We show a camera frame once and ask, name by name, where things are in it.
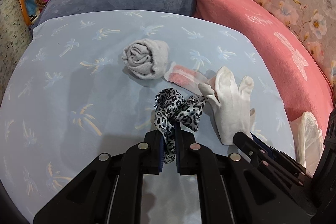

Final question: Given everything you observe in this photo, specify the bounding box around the white cotton glove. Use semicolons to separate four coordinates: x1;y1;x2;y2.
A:
198;67;255;145

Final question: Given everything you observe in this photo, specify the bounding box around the leopard print scrunchie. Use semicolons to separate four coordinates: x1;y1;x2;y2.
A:
154;88;208;164

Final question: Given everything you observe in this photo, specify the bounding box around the white lined trash bin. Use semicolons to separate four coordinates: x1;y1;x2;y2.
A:
289;111;324;176

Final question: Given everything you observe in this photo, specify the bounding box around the pink sheer sock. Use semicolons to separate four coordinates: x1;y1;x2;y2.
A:
163;62;216;96

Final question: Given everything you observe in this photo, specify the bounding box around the pink towel blanket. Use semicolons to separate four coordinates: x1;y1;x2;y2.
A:
195;0;334;129

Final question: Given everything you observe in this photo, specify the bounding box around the grey rolled sock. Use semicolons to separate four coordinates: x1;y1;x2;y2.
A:
121;39;169;80

